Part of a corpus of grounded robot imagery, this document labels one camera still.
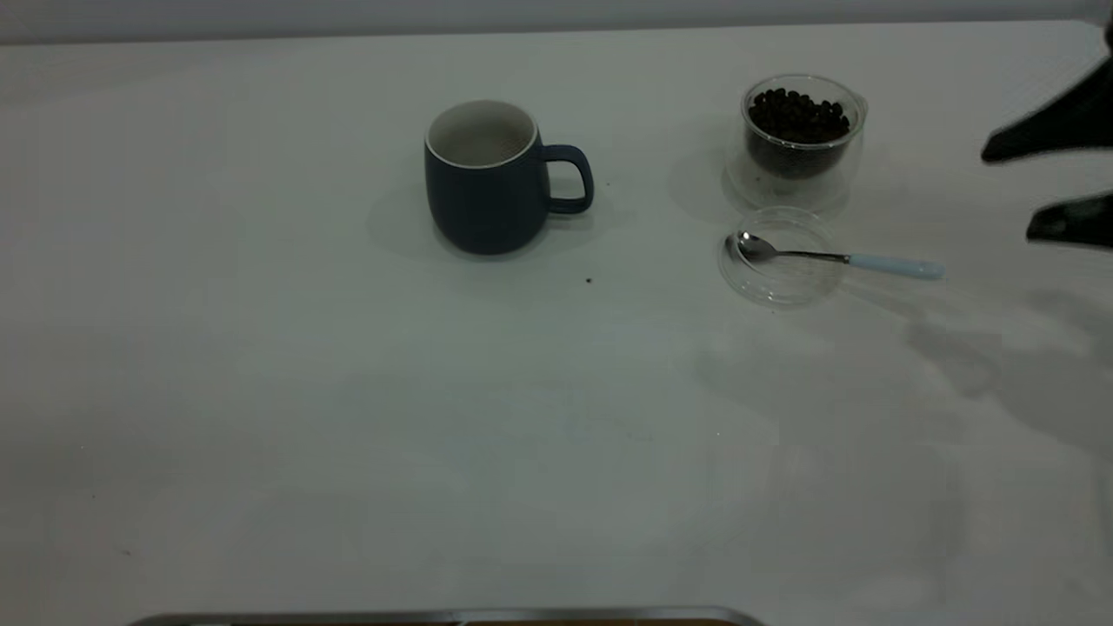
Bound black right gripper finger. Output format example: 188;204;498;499
980;56;1113;165
1025;192;1113;252

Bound metal spoon pale blue handle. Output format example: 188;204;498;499
736;231;945;282

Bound dark blue-grey ceramic mug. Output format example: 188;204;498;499
423;99;596;256

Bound dark roasted coffee beans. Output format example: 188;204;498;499
746;88;852;180

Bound clear round glass lid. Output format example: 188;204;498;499
717;207;846;310

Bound clear double-wall glass jar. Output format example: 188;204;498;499
727;74;869;218

